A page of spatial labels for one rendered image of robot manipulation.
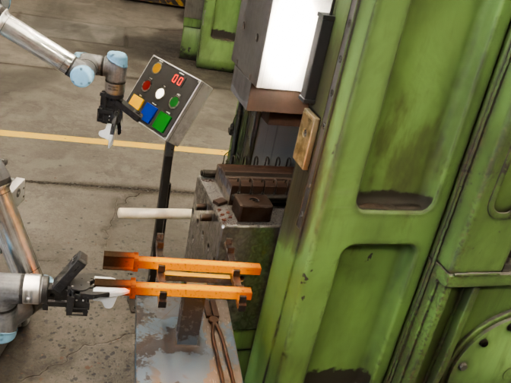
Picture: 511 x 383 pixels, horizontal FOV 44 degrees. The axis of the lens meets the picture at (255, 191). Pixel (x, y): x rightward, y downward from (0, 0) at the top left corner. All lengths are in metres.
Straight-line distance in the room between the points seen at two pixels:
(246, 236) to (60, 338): 1.17
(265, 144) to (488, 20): 0.98
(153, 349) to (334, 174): 0.72
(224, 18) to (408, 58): 5.29
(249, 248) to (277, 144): 0.50
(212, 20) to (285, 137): 4.60
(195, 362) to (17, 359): 1.19
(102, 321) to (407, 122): 1.78
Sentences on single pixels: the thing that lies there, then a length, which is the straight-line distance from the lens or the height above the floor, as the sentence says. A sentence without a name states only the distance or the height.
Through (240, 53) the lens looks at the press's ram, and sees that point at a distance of 2.18.
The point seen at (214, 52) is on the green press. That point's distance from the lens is 7.06.
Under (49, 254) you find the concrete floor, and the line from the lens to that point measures 3.51.
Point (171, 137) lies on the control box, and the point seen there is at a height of 0.97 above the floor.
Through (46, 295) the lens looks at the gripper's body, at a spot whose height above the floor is 0.94.
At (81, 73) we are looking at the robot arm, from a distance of 2.27.
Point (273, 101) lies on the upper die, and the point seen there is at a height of 1.31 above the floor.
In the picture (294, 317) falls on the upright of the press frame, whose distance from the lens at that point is 2.06.
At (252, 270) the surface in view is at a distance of 1.81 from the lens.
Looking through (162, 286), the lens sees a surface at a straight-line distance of 1.67.
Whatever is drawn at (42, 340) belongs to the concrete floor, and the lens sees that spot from 2.97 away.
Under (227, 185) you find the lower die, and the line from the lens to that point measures 2.23.
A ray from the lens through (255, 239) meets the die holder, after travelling 2.15.
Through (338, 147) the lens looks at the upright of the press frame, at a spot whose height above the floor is 1.32.
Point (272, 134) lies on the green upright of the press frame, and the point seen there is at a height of 1.08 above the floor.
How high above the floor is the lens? 1.94
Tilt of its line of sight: 26 degrees down
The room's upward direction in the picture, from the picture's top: 12 degrees clockwise
